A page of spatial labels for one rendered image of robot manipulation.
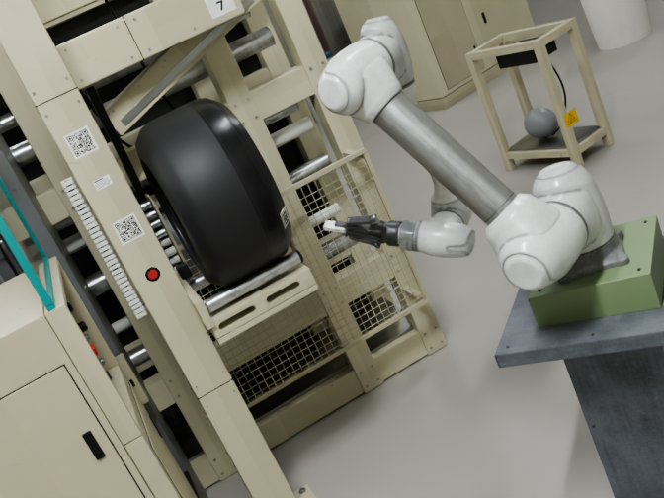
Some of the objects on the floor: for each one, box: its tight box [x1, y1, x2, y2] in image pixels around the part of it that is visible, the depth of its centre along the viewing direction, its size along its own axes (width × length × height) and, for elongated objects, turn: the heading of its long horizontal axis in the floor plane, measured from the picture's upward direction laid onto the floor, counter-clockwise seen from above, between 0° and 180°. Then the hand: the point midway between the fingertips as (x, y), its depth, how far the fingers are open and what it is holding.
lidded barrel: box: [580, 0, 652, 50], centre depth 702 cm, size 55×56×67 cm
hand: (335, 226), depth 248 cm, fingers closed
